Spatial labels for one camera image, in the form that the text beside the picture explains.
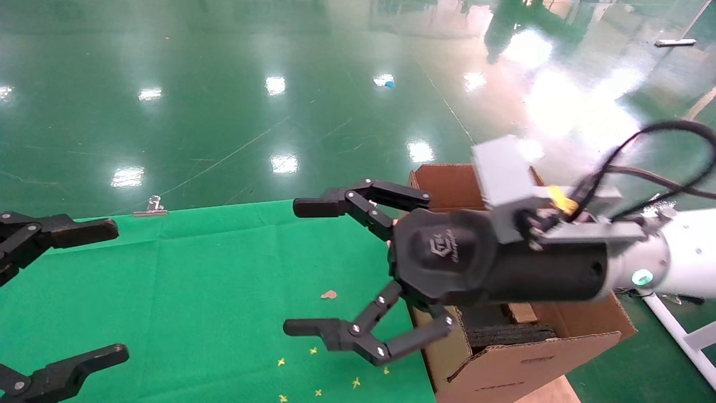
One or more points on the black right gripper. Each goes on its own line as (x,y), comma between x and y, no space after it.
(447,257)

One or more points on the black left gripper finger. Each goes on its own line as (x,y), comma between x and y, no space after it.
(56,378)
(61,230)

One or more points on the worn small cardboard box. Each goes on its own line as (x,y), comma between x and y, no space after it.
(520,312)

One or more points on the brown cardboard scrap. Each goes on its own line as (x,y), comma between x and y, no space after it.
(329,294)

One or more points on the large cardboard carton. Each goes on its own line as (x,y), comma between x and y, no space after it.
(503,369)

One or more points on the silver binder clip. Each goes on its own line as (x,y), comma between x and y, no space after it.
(151,209)

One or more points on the black foam sheet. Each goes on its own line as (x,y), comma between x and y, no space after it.
(475,316)

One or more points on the green tablecloth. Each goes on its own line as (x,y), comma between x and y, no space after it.
(196,291)

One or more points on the black foam block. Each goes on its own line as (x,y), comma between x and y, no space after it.
(509,336)

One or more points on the black grid panel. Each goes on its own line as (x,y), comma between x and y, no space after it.
(685,299)

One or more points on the white floor bar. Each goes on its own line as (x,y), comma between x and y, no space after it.
(676,43)

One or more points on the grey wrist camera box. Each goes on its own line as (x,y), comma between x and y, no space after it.
(503,173)

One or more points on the white metal stand frame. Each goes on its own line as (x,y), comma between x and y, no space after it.
(671,330)

